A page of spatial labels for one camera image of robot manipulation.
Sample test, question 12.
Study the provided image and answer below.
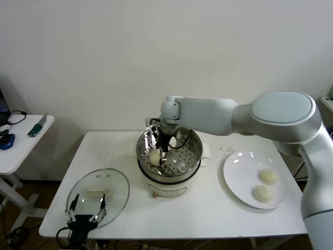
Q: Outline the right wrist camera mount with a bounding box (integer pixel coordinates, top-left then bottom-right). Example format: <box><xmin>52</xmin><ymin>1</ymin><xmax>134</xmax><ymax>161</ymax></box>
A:
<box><xmin>145</xmin><ymin>117</ymin><xmax>160</xmax><ymax>141</ymax></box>

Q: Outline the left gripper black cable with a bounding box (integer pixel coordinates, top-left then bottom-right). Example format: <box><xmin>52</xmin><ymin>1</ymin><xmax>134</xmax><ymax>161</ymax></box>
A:
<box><xmin>56</xmin><ymin>226</ymin><xmax>71</xmax><ymax>244</ymax></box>

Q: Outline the thin black looped cable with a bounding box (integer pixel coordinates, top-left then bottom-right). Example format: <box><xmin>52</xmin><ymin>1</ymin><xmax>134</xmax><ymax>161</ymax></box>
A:
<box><xmin>7</xmin><ymin>110</ymin><xmax>28</xmax><ymax>126</ymax></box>

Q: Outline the white side table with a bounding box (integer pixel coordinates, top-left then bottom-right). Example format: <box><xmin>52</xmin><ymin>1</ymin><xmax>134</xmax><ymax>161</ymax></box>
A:
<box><xmin>0</xmin><ymin>114</ymin><xmax>56</xmax><ymax>236</ymax></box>

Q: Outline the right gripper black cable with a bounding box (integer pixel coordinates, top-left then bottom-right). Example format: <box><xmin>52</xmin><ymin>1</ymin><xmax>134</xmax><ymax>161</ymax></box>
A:
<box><xmin>149</xmin><ymin>118</ymin><xmax>195</xmax><ymax>149</ymax></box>

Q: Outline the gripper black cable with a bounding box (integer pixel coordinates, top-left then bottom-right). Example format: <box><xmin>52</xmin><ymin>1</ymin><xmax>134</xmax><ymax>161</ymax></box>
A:
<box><xmin>56</xmin><ymin>226</ymin><xmax>71</xmax><ymax>244</ymax></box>
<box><xmin>149</xmin><ymin>118</ymin><xmax>195</xmax><ymax>149</ymax></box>

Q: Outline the blue computer mouse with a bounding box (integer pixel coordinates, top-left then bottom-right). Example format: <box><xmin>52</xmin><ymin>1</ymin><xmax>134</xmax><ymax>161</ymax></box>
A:
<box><xmin>0</xmin><ymin>134</ymin><xmax>16</xmax><ymax>151</ymax></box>

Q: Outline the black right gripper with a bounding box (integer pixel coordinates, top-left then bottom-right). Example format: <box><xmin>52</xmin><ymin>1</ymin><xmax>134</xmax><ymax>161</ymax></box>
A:
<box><xmin>157</xmin><ymin>132</ymin><xmax>172</xmax><ymax>165</ymax></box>

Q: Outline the white shelf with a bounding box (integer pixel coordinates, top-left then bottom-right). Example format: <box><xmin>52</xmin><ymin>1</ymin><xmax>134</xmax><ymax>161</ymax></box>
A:
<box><xmin>320</xmin><ymin>95</ymin><xmax>333</xmax><ymax>109</ymax></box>

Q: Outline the white electric cooking pot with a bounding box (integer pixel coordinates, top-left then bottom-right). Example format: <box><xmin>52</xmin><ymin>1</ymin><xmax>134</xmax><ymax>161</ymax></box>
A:
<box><xmin>129</xmin><ymin>142</ymin><xmax>211</xmax><ymax>200</ymax></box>

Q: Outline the white round plate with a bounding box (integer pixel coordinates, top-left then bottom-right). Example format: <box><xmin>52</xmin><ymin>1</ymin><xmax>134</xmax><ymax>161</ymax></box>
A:
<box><xmin>223</xmin><ymin>151</ymin><xmax>289</xmax><ymax>210</ymax></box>

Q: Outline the perforated steel steamer basket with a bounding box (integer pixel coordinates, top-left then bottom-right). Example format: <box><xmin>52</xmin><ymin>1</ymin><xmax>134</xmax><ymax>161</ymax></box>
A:
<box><xmin>136</xmin><ymin>124</ymin><xmax>203</xmax><ymax>182</ymax></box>

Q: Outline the laptop screen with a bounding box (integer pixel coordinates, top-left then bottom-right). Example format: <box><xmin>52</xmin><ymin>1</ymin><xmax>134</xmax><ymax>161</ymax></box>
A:
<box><xmin>0</xmin><ymin>87</ymin><xmax>11</xmax><ymax>126</ymax></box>

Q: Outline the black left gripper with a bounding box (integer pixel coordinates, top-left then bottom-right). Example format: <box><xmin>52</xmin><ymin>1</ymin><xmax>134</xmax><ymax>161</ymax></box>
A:
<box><xmin>65</xmin><ymin>194</ymin><xmax>107</xmax><ymax>245</ymax></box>

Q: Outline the glass pot lid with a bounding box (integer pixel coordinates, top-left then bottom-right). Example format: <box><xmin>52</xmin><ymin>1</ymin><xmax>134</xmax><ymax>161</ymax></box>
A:
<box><xmin>66</xmin><ymin>168</ymin><xmax>130</xmax><ymax>230</ymax></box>

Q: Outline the green handled tool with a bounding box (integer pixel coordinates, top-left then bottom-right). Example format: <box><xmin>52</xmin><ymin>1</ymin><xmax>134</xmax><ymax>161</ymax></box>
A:
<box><xmin>28</xmin><ymin>114</ymin><xmax>48</xmax><ymax>138</ymax></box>

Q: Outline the black cable with adapter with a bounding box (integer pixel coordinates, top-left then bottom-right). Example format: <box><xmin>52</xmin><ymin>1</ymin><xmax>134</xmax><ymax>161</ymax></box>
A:
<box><xmin>293</xmin><ymin>161</ymin><xmax>309</xmax><ymax>181</ymax></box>

